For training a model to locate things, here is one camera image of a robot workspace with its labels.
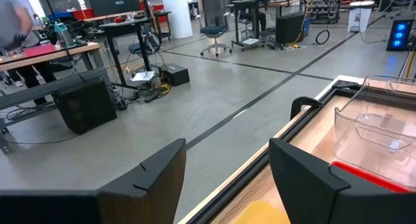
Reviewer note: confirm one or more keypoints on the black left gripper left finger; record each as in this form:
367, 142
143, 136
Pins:
97, 207

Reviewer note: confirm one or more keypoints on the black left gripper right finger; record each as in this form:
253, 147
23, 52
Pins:
325, 201

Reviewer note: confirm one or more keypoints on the red plastic basket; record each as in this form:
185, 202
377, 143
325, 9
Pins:
367, 177

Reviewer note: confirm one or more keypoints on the yellow translucent plastic bin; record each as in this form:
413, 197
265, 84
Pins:
260, 214

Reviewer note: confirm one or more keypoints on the clear plastic bin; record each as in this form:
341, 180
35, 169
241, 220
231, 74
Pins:
373, 126

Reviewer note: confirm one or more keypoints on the black computer tower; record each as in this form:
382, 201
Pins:
290, 29
84, 107

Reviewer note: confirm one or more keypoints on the white paper sheet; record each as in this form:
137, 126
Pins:
143, 76

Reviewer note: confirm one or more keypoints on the black box on floor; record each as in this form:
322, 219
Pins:
177, 74

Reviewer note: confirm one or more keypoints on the wooden workbench grey legs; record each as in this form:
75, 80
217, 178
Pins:
48, 53

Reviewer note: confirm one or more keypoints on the red mat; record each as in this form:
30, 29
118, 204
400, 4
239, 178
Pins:
42, 50

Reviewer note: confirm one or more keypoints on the dark blue office chair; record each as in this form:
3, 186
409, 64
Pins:
143, 45

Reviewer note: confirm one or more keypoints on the blue-lit computer tower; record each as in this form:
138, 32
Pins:
399, 35

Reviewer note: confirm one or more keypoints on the white trash bin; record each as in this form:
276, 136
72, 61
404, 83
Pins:
359, 17

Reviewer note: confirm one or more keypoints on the parts rack red bins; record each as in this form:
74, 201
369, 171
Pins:
323, 6

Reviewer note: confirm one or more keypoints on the person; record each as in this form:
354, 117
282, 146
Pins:
13, 19

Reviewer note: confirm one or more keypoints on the black desk wooden top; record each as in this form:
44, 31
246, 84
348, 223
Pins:
247, 9

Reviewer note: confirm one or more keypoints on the black computer monitor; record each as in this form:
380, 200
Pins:
113, 1

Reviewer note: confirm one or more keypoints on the grey mesh office chair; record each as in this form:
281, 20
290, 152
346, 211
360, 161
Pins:
214, 26

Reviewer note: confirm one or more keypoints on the white round pillar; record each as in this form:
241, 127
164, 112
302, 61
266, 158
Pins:
177, 13

